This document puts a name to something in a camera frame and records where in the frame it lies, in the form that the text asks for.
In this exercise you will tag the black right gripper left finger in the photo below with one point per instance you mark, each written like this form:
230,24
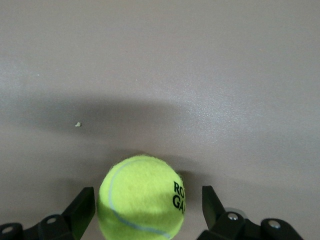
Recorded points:
62,225

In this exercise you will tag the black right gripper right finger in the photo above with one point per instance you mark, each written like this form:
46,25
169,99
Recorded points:
225,225

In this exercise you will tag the yellow-green tennis ball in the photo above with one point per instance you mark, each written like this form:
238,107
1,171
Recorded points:
140,195

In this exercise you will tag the small pale fluff speck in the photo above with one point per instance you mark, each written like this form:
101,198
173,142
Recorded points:
78,124

